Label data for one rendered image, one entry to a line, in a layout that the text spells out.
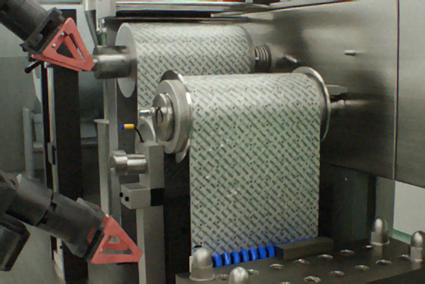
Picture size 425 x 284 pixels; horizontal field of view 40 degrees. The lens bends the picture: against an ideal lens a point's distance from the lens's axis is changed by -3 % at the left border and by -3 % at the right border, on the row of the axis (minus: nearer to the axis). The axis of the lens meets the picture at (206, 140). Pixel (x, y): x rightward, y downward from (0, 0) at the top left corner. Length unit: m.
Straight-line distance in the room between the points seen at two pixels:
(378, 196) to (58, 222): 0.72
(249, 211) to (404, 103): 0.30
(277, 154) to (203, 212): 0.15
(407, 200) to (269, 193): 3.47
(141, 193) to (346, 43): 0.44
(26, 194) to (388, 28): 0.61
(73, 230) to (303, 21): 0.62
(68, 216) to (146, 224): 0.19
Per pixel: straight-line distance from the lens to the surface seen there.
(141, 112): 0.94
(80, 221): 0.83
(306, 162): 1.00
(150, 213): 0.98
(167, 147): 0.94
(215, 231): 0.94
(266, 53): 1.28
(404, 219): 4.46
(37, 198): 0.81
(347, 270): 0.91
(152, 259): 1.00
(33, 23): 0.88
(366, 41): 1.04
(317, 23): 1.15
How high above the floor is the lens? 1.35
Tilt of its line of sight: 8 degrees down
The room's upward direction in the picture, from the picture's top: 1 degrees counter-clockwise
